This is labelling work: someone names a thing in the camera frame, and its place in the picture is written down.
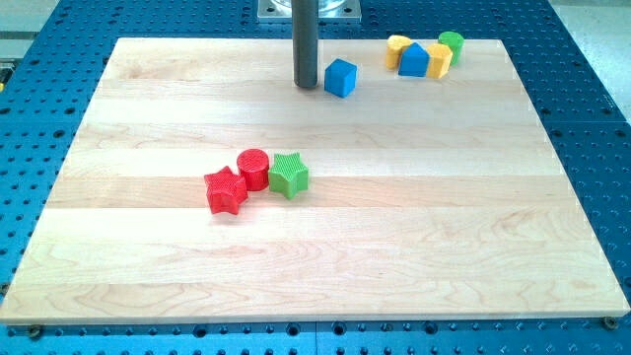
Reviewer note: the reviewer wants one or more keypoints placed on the green star block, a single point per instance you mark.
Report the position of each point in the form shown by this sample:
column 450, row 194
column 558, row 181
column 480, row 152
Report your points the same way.
column 288, row 175

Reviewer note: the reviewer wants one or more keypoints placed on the yellow pentagon block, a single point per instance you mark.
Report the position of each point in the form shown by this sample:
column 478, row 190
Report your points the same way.
column 440, row 60

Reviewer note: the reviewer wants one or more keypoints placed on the yellow cylinder block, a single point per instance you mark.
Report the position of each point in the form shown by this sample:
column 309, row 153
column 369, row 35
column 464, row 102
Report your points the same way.
column 395, row 46

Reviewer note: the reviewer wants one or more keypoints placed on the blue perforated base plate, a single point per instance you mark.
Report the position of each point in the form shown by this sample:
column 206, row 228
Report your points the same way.
column 573, row 59

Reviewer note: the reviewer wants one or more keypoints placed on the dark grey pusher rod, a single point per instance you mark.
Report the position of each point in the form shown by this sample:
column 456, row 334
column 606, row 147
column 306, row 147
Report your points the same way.
column 305, row 42

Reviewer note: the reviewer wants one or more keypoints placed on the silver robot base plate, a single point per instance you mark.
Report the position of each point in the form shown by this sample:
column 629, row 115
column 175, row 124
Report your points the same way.
column 329, row 11

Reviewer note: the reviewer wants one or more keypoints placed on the blue triangle house block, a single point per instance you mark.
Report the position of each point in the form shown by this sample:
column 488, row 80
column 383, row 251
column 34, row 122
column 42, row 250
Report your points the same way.
column 414, row 61

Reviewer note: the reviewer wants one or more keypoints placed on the green cylinder block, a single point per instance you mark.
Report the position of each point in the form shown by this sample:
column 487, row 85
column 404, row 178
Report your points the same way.
column 455, row 41

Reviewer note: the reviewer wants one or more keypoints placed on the blue cube block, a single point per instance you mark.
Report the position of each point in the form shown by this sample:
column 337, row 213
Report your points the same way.
column 340, row 78

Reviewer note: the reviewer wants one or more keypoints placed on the red cylinder block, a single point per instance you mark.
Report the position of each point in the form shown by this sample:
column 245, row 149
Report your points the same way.
column 253, row 166

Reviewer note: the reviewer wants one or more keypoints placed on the red star block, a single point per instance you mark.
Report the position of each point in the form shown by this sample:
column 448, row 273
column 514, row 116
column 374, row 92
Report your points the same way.
column 225, row 191

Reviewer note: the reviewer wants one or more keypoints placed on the light wooden board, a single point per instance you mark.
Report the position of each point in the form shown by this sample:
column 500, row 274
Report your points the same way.
column 428, row 199

